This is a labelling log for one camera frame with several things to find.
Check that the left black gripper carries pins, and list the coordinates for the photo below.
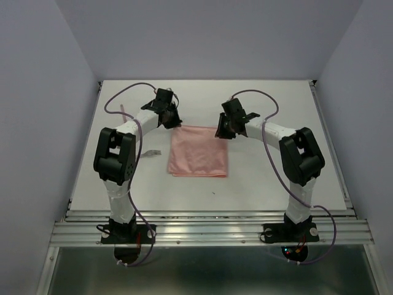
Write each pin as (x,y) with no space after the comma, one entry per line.
(175,122)

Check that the pink cloth napkin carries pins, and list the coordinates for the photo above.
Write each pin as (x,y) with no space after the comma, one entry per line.
(196,152)

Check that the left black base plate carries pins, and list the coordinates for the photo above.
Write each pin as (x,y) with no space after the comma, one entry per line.
(125,234)

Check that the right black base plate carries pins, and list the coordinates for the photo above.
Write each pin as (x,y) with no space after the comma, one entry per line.
(288,233)

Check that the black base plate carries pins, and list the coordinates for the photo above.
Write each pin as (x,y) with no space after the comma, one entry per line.
(125,234)
(288,233)

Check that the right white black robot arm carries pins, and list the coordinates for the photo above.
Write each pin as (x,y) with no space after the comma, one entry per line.
(295,155)

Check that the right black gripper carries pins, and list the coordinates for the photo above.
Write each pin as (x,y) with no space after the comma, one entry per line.
(220,131)

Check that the pink handled knife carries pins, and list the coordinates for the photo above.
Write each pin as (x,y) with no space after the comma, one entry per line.
(124,117)

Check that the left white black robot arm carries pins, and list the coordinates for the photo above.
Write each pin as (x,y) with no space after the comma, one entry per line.
(119,149)

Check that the pink handled fork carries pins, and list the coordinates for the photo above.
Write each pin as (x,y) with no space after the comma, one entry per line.
(151,153)

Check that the aluminium rail frame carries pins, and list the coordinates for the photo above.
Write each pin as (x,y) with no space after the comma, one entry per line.
(209,229)

